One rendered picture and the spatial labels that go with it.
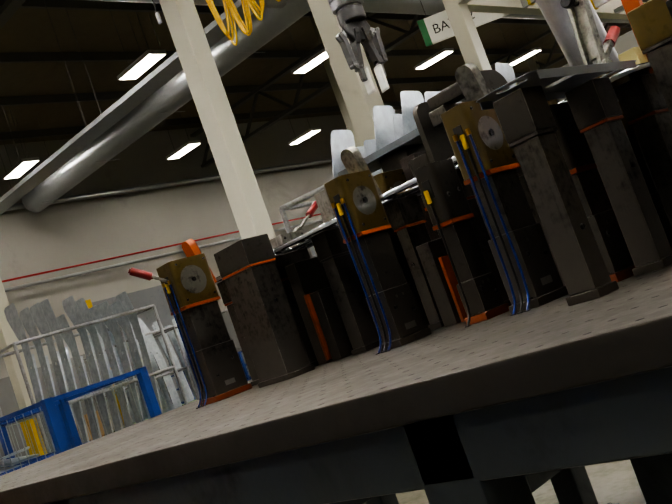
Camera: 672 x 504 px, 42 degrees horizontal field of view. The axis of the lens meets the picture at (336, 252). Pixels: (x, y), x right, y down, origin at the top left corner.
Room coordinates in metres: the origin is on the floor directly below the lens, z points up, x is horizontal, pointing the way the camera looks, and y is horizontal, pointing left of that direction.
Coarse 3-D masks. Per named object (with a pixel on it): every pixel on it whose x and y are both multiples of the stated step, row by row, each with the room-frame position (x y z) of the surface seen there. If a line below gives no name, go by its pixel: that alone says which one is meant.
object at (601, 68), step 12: (528, 72) 1.09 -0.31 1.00; (540, 72) 1.10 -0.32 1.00; (552, 72) 1.11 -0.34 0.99; (564, 72) 1.13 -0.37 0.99; (576, 72) 1.15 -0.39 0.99; (588, 72) 1.17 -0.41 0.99; (600, 72) 1.26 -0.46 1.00; (612, 72) 1.30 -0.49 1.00; (528, 84) 1.16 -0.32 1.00; (540, 84) 1.19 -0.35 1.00; (564, 84) 1.26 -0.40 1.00; (576, 84) 1.29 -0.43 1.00; (492, 96) 1.16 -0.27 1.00; (552, 96) 1.29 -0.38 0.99; (564, 96) 1.31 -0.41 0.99
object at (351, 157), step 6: (348, 150) 1.69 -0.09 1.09; (354, 150) 1.70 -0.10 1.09; (342, 156) 1.71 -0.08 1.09; (348, 156) 1.70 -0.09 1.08; (354, 156) 1.69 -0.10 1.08; (360, 156) 1.70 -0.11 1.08; (348, 162) 1.71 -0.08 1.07; (354, 162) 1.70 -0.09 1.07; (360, 162) 1.70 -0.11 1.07; (348, 168) 1.72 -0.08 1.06; (354, 168) 1.71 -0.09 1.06; (360, 168) 1.70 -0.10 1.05; (366, 168) 1.71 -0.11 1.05; (378, 186) 1.72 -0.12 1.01; (378, 192) 1.71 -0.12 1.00; (384, 198) 1.72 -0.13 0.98
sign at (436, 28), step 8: (432, 16) 12.23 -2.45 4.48; (440, 16) 12.22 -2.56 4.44; (472, 16) 12.16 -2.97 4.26; (480, 16) 12.15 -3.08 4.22; (488, 16) 12.13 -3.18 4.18; (496, 16) 12.12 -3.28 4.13; (424, 24) 12.25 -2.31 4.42; (432, 24) 12.24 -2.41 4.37; (440, 24) 12.22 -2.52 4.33; (448, 24) 12.21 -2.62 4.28; (480, 24) 12.15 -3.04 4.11; (424, 32) 12.26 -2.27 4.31; (432, 32) 12.24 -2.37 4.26; (440, 32) 12.23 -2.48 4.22; (448, 32) 12.22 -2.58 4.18; (424, 40) 12.26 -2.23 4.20; (432, 40) 12.25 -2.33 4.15; (440, 40) 12.24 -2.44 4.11
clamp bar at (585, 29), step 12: (564, 0) 1.60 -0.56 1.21; (576, 0) 1.60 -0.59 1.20; (588, 0) 1.61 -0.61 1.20; (576, 12) 1.62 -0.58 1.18; (588, 12) 1.60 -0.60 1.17; (576, 24) 1.62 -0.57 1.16; (588, 24) 1.59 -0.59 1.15; (576, 36) 1.62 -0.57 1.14; (588, 36) 1.61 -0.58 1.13; (588, 48) 1.61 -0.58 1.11; (600, 48) 1.59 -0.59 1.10; (588, 60) 1.61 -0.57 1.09; (600, 60) 1.59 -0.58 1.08
